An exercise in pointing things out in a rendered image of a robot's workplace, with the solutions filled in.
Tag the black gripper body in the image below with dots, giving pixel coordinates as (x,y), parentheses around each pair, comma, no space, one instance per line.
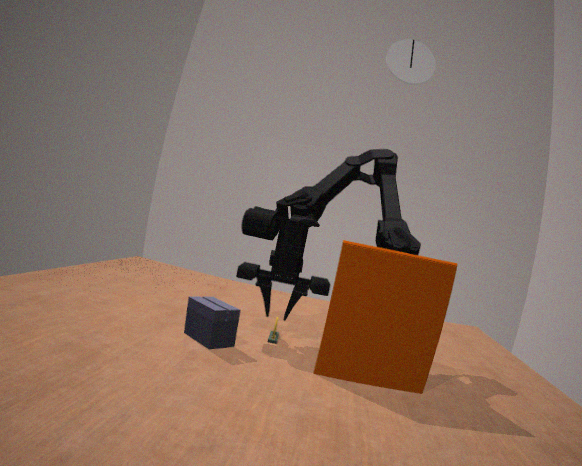
(286,264)

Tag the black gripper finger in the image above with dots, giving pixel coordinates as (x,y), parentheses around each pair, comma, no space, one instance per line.
(266,293)
(295,296)

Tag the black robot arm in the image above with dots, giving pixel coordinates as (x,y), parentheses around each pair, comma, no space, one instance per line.
(308,204)

